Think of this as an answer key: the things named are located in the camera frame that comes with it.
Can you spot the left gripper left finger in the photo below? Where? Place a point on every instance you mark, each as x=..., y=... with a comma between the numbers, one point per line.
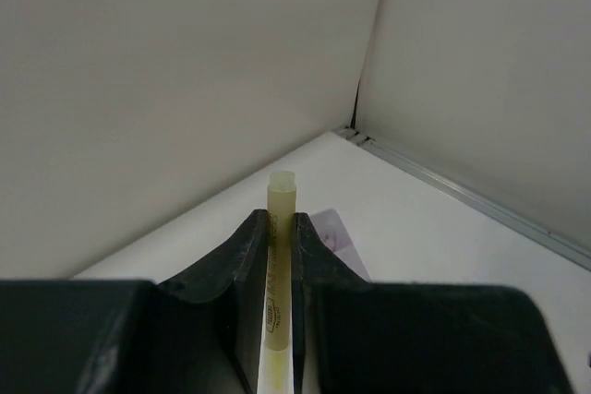
x=196, y=332

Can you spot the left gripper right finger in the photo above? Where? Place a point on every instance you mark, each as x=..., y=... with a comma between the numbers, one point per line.
x=356, y=336

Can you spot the aluminium rail right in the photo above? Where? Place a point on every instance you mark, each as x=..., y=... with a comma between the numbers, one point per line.
x=517, y=222

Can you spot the white three-compartment organizer box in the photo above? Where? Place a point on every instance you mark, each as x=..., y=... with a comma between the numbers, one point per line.
x=332, y=232

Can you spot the yellow highlighter pen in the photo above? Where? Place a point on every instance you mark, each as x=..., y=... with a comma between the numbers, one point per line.
x=275, y=367

